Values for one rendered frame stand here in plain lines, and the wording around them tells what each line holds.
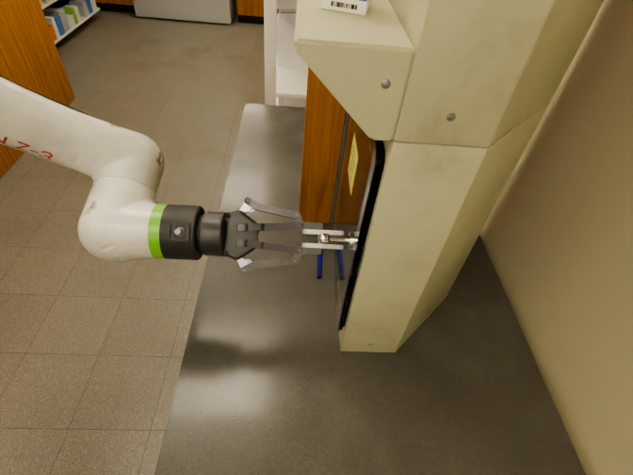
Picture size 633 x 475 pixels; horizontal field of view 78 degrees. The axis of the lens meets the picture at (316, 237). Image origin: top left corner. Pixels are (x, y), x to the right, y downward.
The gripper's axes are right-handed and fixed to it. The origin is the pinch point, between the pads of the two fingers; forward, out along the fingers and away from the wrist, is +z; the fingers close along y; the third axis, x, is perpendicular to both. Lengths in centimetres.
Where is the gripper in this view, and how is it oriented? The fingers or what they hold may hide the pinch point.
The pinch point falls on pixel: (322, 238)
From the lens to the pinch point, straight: 67.2
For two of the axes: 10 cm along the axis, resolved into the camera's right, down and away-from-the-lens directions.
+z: 10.0, 0.5, 0.7
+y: 0.5, -10.0, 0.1
